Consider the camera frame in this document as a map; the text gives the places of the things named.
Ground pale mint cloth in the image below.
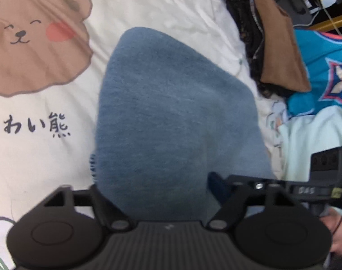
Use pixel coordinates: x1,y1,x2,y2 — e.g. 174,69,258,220
277,107,342,220

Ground bear print bed sheet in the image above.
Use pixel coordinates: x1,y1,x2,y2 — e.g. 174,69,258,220
0,0,290,270

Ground teal printed cloth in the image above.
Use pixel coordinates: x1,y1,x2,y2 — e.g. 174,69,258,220
286,28,342,119

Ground brown folded blanket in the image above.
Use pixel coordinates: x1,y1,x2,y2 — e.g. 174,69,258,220
198,0,312,93

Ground curved wooden bar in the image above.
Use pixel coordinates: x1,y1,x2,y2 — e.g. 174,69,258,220
309,15,342,31

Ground light blue jeans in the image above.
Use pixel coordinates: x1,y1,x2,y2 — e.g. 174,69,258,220
89,27,276,224

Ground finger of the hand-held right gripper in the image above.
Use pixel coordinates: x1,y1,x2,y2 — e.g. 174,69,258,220
226,175,333,201

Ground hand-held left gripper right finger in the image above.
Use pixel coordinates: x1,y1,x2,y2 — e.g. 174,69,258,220
207,172,297,230

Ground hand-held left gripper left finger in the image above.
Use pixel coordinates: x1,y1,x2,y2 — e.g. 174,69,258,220
44,185,131,230

